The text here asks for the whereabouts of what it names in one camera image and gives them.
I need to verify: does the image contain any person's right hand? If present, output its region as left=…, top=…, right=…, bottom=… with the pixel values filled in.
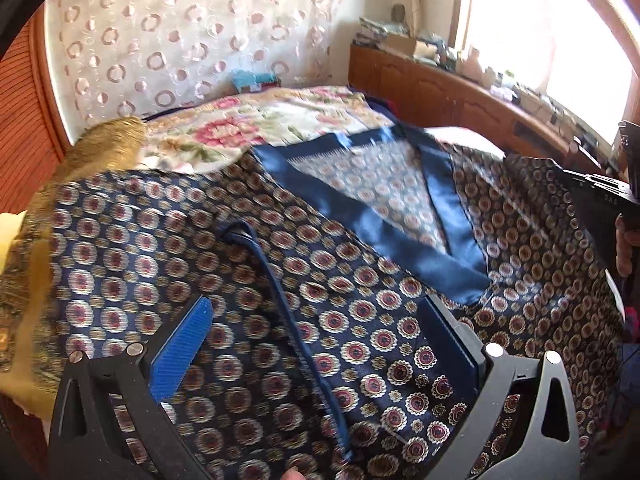
left=615, top=214, right=640, bottom=279

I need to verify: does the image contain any window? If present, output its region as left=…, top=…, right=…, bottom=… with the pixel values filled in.
left=447, top=0, right=640, bottom=128

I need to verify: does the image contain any cream cloth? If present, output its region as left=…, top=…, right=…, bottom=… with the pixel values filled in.
left=0, top=211, right=32, bottom=266

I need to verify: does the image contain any blue box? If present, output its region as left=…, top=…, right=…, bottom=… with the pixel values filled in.
left=232, top=71, right=282, bottom=94

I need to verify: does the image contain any wooden cabinet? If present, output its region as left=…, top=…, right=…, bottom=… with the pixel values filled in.
left=347, top=42, right=618, bottom=178

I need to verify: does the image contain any floral bedspread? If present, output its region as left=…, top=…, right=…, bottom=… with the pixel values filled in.
left=142, top=85, right=401, bottom=177

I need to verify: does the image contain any navy medallion patterned garment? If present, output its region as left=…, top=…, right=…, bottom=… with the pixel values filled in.
left=27, top=125, right=628, bottom=480

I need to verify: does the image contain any golden patterned blanket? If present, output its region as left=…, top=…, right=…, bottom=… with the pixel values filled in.
left=0, top=116, right=151, bottom=411

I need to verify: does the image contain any cardboard box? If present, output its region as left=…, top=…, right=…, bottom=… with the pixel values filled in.
left=381, top=34, right=417, bottom=59

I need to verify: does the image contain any folded patterned cloth pile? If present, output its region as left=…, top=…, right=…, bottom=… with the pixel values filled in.
left=357, top=16, right=402, bottom=42

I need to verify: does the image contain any white sheet with red flowers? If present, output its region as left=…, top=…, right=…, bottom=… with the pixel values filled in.
left=422, top=126, right=506, bottom=161

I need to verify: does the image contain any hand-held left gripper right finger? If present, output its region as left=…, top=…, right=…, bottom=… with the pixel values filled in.
left=419, top=294, right=583, bottom=480

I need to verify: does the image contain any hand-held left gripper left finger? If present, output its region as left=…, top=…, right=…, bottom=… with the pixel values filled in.
left=47, top=296, right=216, bottom=480

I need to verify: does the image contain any sheer curtain with circles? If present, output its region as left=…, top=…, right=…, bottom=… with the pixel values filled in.
left=44, top=0, right=351, bottom=133

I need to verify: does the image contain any wooden slatted panel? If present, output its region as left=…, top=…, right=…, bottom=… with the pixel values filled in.
left=0, top=12, right=71, bottom=213

